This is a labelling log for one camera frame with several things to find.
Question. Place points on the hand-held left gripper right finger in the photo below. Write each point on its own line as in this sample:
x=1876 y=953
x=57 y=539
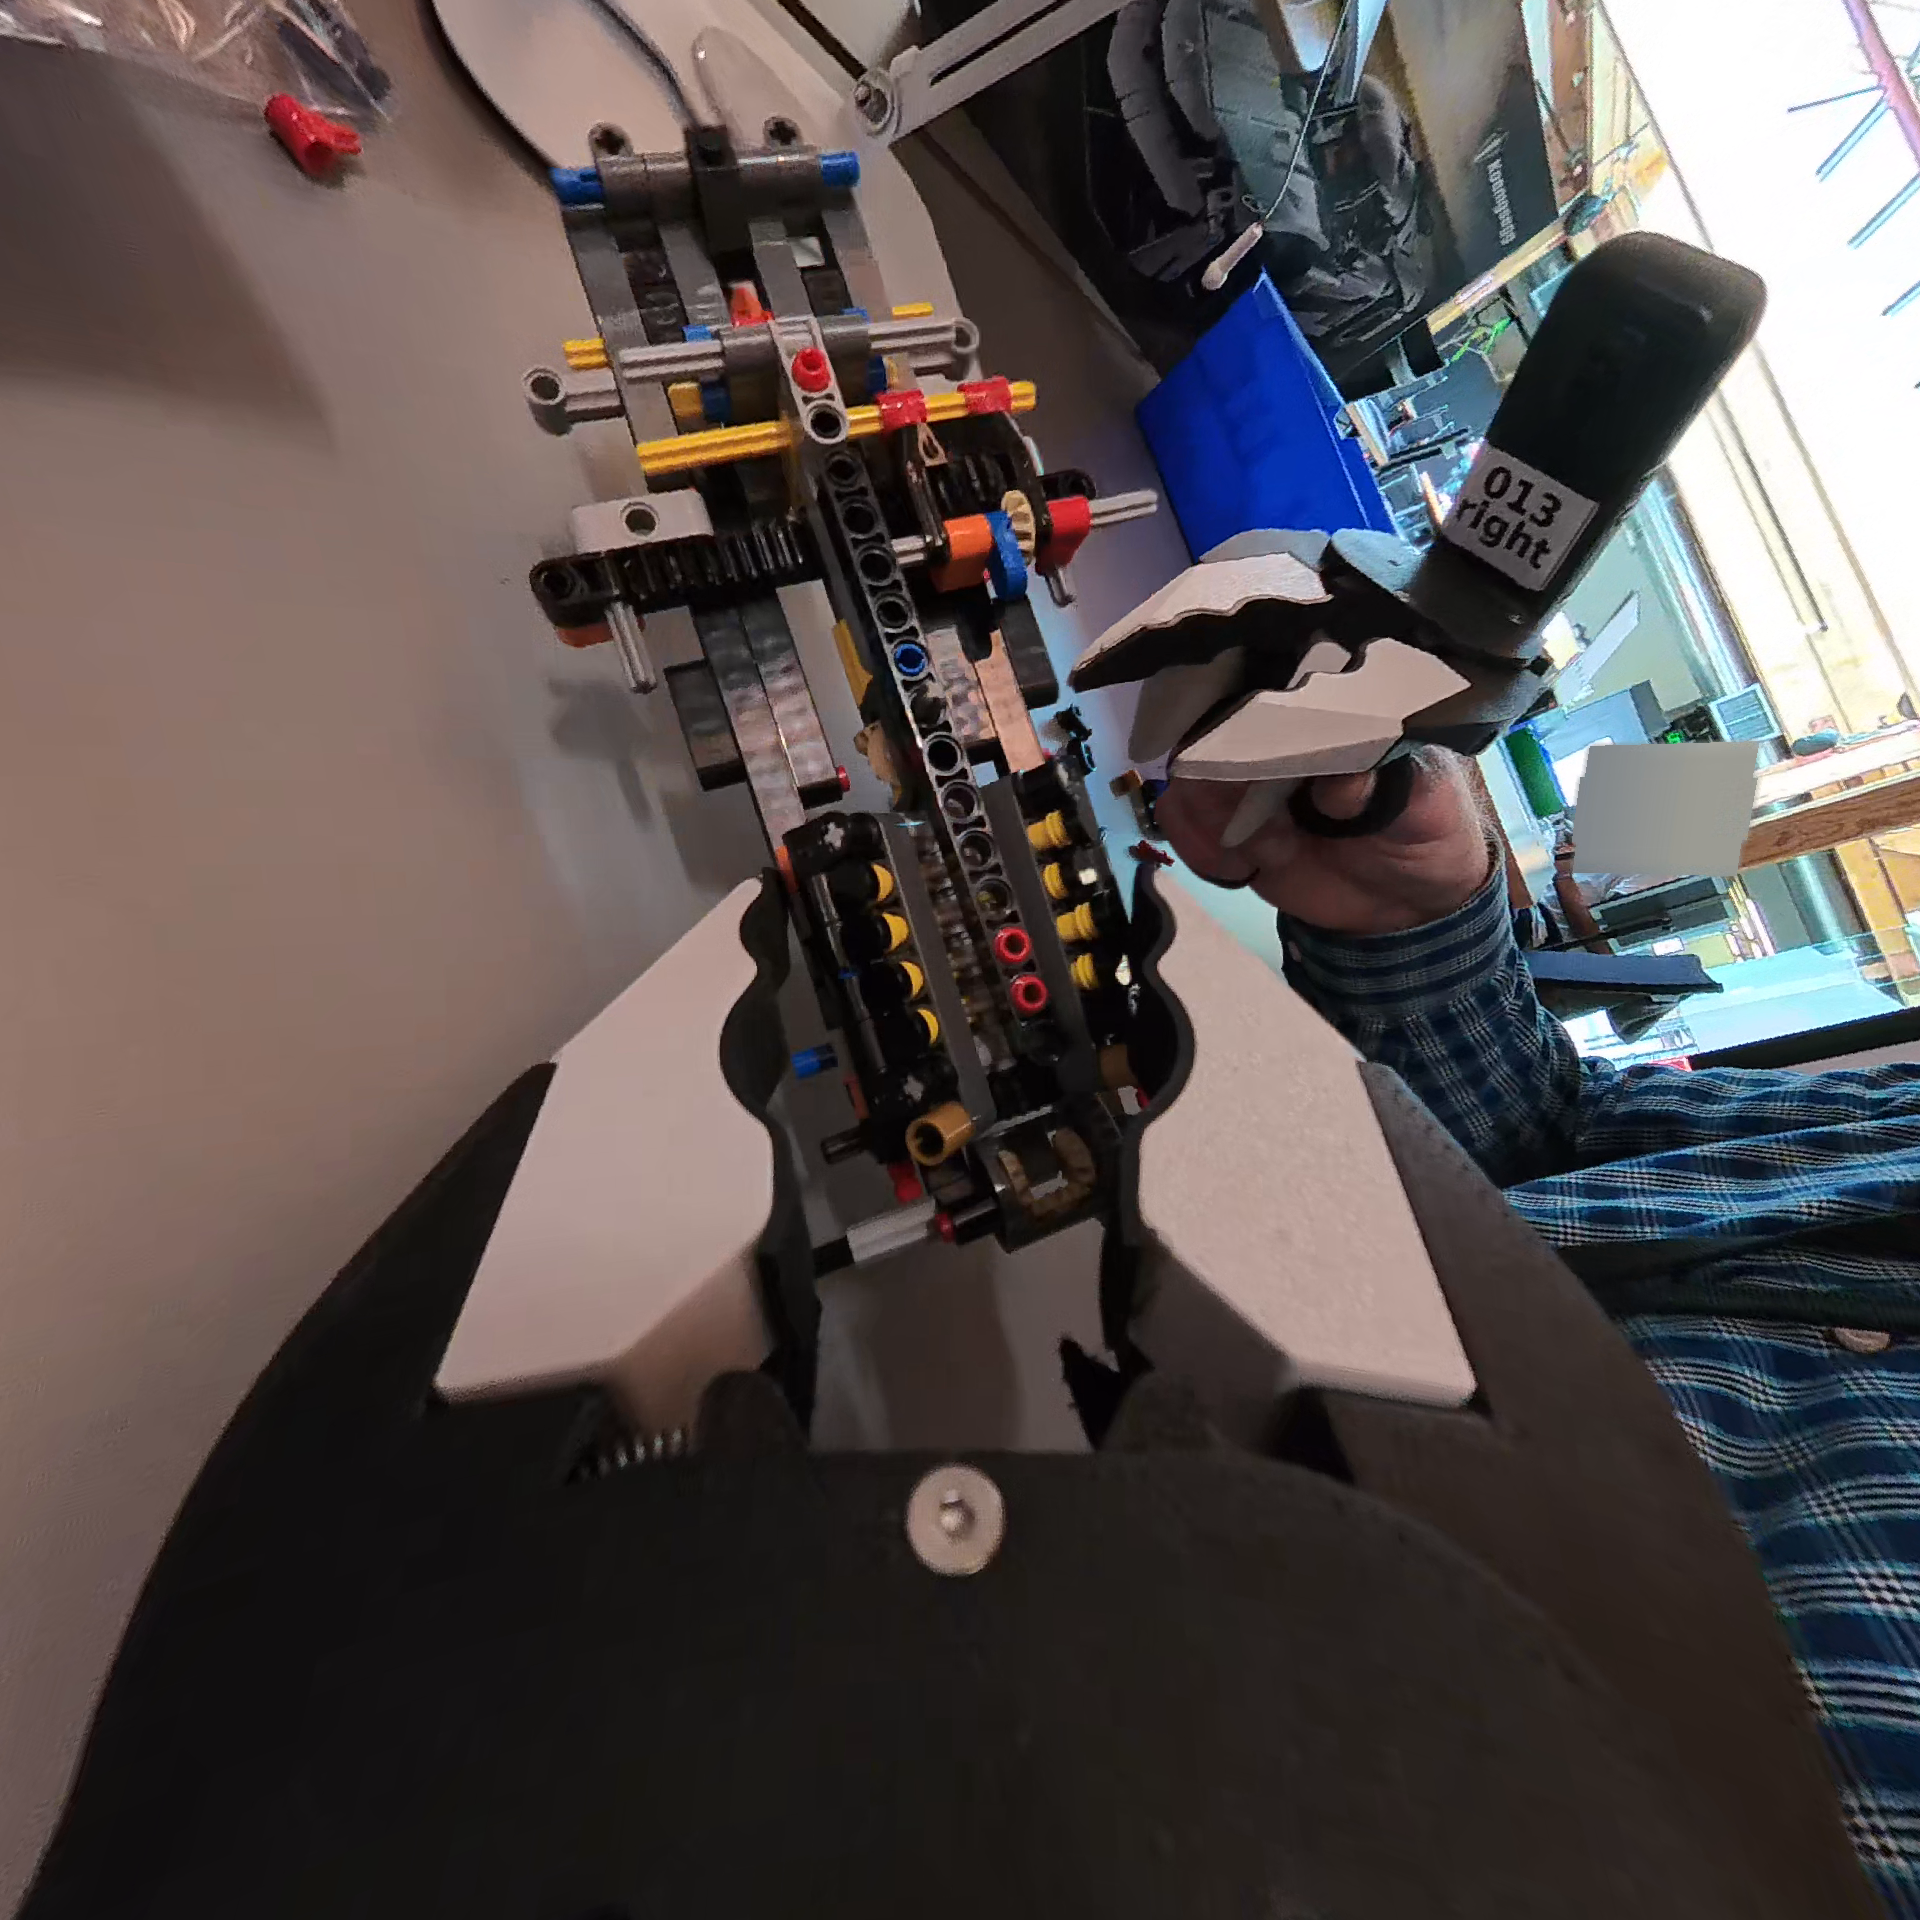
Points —
x=1290 y=1200

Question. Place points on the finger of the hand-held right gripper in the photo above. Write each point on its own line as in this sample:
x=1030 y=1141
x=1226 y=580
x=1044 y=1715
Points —
x=1320 y=721
x=1201 y=600

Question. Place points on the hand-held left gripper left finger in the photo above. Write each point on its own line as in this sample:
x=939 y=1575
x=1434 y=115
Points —
x=600 y=1184

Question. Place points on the blue plastic bin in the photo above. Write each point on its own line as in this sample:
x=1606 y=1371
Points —
x=1243 y=420

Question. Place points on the long lego technic model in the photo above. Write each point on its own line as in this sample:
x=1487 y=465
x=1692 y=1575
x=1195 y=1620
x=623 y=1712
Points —
x=884 y=600

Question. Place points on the red lego connector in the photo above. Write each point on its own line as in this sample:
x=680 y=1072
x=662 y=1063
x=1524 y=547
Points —
x=307 y=132

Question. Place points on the person's right hand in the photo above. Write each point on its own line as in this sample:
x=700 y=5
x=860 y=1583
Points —
x=1382 y=879

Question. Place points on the green bottle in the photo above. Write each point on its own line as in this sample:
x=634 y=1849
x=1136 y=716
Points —
x=1532 y=772

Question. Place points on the dark backpack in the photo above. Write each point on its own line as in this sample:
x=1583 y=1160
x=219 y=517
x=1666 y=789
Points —
x=1276 y=148

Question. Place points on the white book stand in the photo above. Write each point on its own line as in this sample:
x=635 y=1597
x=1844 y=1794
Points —
x=960 y=67

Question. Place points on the small clear plastic bag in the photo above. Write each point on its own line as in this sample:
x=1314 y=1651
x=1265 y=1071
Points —
x=224 y=44

